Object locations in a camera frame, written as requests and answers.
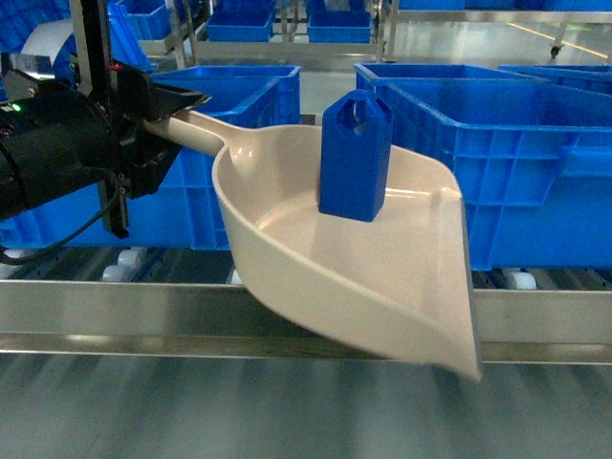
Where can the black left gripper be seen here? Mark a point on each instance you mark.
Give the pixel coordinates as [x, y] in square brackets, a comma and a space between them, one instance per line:
[139, 160]

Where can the steel roller shelf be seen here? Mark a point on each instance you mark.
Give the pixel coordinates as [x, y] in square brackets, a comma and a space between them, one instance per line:
[224, 321]

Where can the blue crate front left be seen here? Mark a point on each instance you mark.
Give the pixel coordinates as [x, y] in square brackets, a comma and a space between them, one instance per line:
[183, 213]

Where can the blue crate background right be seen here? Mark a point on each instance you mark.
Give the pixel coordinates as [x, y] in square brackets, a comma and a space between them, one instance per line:
[339, 27]

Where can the blue plastic part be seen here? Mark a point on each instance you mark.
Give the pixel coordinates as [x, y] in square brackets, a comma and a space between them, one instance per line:
[355, 156]

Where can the white curved sheet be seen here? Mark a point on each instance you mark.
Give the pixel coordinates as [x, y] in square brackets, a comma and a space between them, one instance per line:
[48, 39]

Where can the blue crate front right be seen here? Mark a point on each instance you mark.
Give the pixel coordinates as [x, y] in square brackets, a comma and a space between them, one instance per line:
[533, 161]

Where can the blue crate rear left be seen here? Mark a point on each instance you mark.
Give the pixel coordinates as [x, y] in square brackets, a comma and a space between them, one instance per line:
[246, 96]

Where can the beige plastic dustpan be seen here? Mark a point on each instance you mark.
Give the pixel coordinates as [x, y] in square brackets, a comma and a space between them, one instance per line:
[398, 287]

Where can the blue crate far right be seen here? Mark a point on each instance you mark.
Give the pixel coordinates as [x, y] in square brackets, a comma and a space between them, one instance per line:
[594, 78]

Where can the tilted blue crate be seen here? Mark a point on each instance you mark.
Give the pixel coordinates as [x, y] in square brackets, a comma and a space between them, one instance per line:
[20, 18]

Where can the blue crate background left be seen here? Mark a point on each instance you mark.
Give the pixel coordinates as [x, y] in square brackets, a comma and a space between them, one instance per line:
[240, 26]

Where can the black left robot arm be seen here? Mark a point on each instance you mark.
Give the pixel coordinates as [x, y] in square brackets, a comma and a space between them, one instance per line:
[71, 149]

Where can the blue crate background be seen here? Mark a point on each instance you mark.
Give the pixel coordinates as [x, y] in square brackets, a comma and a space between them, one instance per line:
[339, 27]
[240, 26]

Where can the blue crate rear right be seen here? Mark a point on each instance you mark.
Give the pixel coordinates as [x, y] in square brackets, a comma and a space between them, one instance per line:
[370, 76]

